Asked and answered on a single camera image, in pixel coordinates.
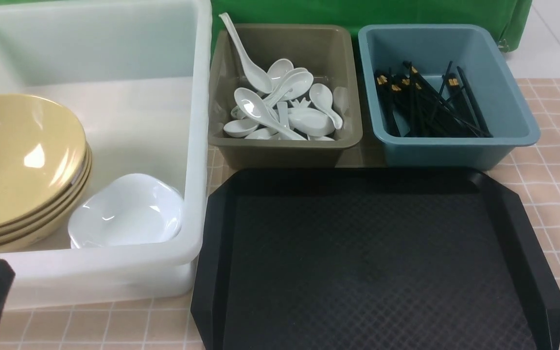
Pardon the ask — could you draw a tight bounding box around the white soup spoon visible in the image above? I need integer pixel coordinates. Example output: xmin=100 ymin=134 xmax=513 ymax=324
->
xmin=218 ymin=13 xmax=273 ymax=94

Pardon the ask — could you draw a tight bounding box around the white square dish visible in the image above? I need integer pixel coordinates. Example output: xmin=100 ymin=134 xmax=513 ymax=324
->
xmin=68 ymin=210 xmax=181 ymax=248
xmin=69 ymin=174 xmax=185 ymax=227

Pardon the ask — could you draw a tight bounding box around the white spoon bowl centre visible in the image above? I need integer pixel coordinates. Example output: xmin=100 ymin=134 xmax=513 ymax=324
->
xmin=288 ymin=108 xmax=335 ymax=137

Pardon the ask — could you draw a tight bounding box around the middle stacked yellow bowl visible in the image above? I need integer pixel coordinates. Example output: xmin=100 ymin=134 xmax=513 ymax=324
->
xmin=0 ymin=148 xmax=92 ymax=253

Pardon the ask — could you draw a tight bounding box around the bottom stacked yellow bowl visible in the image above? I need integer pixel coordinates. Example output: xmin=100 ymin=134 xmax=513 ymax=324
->
xmin=0 ymin=165 xmax=92 ymax=253

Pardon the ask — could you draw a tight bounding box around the white spoon lower left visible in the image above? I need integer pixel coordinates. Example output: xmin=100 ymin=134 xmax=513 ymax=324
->
xmin=224 ymin=118 xmax=260 ymax=138

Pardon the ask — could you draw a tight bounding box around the white spoon centre long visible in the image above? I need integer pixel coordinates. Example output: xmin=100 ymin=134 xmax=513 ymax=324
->
xmin=234 ymin=87 xmax=306 ymax=141

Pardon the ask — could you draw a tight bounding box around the black serving tray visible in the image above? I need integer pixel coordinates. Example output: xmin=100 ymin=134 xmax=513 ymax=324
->
xmin=191 ymin=168 xmax=560 ymax=350

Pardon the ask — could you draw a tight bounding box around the white spoon right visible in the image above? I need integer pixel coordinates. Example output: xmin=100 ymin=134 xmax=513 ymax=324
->
xmin=309 ymin=83 xmax=344 ymax=129

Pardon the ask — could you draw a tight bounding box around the white spoon top of pile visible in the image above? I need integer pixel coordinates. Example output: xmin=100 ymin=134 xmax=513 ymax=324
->
xmin=267 ymin=58 xmax=294 ymax=88

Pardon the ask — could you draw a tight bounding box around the olive green spoon bin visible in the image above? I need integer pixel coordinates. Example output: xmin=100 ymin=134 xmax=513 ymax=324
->
xmin=208 ymin=23 xmax=363 ymax=169

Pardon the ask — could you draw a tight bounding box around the black chopsticks pile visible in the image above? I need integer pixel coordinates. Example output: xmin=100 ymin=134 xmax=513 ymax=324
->
xmin=373 ymin=61 xmax=493 ymax=138

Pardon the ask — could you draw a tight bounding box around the blue chopstick bin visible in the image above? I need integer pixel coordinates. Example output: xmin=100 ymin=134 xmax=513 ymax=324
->
xmin=358 ymin=24 xmax=541 ymax=170

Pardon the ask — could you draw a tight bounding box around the white square dish in tub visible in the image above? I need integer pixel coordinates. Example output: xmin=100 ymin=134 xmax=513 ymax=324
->
xmin=68 ymin=210 xmax=181 ymax=248

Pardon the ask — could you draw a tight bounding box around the green cloth backdrop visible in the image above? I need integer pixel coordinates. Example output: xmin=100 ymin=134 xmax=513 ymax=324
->
xmin=211 ymin=0 xmax=531 ymax=53

